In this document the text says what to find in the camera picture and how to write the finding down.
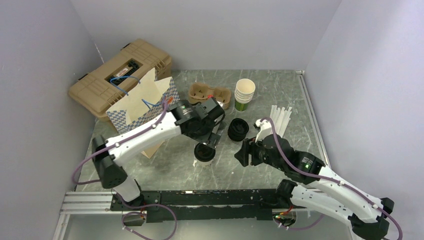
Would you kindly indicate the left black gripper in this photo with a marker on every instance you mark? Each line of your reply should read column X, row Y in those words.
column 202, row 138

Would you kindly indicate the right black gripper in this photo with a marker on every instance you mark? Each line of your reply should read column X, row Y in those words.
column 249, row 147

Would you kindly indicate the black cup lid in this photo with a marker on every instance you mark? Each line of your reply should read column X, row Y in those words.
column 203, row 152

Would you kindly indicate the white paper coffee cup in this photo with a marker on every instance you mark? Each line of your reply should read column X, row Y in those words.
column 202, row 163

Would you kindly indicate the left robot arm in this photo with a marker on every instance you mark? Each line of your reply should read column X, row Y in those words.
column 196, row 121

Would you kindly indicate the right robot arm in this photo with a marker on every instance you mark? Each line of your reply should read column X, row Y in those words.
column 311, row 184

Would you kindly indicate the stack of black lids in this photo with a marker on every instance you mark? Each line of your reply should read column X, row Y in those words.
column 238, row 129

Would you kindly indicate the brown cardboard cup carrier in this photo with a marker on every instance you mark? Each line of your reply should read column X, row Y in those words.
column 200, row 92

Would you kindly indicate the bundle of white straws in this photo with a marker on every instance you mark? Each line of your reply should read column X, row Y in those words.
column 280, row 117

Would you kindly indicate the blue checkered paper bag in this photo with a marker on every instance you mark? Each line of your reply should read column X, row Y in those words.
column 142, row 103

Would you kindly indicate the stack of paper cups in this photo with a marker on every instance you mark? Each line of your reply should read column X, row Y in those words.
column 243, row 93

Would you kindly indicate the tan plastic toolbox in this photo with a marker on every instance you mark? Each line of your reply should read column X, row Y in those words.
column 98, row 90

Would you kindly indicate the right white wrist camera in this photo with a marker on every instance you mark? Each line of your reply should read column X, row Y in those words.
column 264, row 128

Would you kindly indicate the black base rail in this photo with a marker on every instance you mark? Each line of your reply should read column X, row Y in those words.
column 259, row 204

